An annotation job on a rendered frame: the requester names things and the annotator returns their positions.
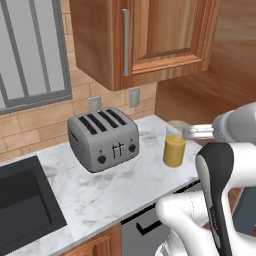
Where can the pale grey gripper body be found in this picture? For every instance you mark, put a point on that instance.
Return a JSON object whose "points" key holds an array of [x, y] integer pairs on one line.
{"points": [[198, 132]]}

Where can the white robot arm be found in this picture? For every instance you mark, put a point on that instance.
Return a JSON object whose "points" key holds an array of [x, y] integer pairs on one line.
{"points": [[213, 173]]}

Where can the glass pitcher with orange juice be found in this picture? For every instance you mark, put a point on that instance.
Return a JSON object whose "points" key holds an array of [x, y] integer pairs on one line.
{"points": [[174, 151]]}

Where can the tall wooden side panel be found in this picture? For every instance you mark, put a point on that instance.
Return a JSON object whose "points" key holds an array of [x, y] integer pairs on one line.
{"points": [[213, 86]]}

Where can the grey four-slot toaster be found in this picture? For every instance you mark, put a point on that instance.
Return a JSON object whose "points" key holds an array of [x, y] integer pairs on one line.
{"points": [[100, 146]]}

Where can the grey dishwasher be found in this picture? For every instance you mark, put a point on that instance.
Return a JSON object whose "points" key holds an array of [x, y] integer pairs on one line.
{"points": [[140, 236]]}

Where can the wooden base cupboard door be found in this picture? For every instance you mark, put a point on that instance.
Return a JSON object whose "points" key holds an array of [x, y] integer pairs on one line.
{"points": [[96, 245]]}

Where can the grey-framed window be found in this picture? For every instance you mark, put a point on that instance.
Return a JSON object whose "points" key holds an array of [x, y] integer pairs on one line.
{"points": [[33, 50]]}

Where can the black sink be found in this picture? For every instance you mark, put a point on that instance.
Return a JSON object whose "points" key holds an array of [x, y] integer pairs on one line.
{"points": [[23, 203]]}

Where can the grey wall socket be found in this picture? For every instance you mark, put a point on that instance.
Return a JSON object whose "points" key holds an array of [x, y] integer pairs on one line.
{"points": [[95, 104], [134, 97]]}

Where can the wooden wall cupboard door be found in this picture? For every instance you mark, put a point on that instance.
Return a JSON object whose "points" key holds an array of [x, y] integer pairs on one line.
{"points": [[166, 33]]}

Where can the wooden wall cupboard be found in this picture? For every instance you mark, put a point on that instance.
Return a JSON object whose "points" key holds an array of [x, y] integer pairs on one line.
{"points": [[95, 40]]}

